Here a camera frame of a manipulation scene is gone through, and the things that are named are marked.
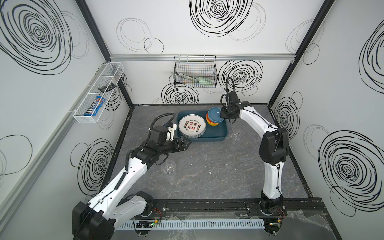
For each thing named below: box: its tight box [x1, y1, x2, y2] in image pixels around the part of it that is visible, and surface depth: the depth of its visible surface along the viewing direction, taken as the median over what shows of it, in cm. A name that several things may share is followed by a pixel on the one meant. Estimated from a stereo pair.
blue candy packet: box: [84, 96, 106, 116], surface depth 72 cm
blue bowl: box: [208, 107, 225, 123], surface depth 97 cm
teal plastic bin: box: [176, 110, 228, 142], surface depth 104 cm
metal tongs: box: [170, 72, 200, 83], surface depth 88 cm
